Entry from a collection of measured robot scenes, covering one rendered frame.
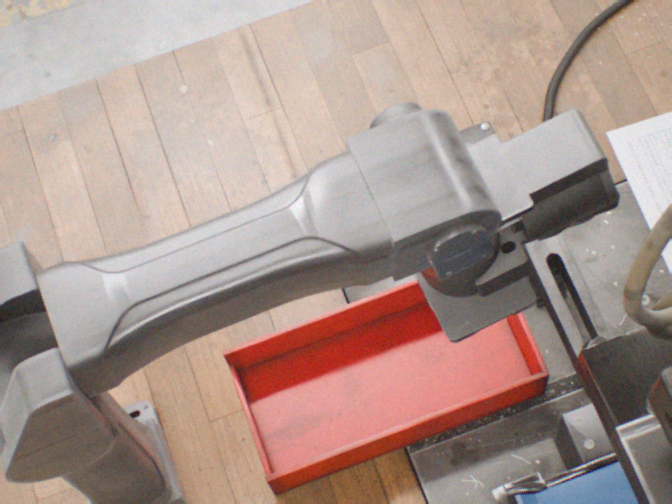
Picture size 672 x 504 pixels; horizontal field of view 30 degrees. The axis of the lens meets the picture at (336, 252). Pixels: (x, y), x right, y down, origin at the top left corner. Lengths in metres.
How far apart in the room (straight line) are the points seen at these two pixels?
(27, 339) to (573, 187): 0.32
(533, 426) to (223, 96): 0.44
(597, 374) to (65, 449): 0.36
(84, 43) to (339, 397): 1.41
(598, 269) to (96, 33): 1.45
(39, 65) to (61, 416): 1.77
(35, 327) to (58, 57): 1.70
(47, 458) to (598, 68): 0.72
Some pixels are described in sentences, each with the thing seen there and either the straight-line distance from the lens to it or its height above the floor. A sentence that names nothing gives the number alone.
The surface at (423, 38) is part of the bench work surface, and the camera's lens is 1.25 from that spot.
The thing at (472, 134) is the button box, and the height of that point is 0.93.
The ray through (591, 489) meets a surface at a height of 0.99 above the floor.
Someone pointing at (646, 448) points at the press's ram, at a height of 1.18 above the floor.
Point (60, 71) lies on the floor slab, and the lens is 2.38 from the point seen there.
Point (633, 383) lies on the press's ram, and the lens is 0.86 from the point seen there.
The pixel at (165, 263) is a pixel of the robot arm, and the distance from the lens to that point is 0.65.
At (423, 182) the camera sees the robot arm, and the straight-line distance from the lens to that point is 0.66.
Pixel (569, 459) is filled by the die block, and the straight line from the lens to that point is 1.06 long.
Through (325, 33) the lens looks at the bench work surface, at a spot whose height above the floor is 0.90.
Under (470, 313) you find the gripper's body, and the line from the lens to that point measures 0.83.
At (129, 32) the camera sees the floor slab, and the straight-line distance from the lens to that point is 2.39.
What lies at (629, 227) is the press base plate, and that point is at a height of 0.90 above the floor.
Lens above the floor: 1.96
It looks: 67 degrees down
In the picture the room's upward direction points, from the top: 12 degrees counter-clockwise
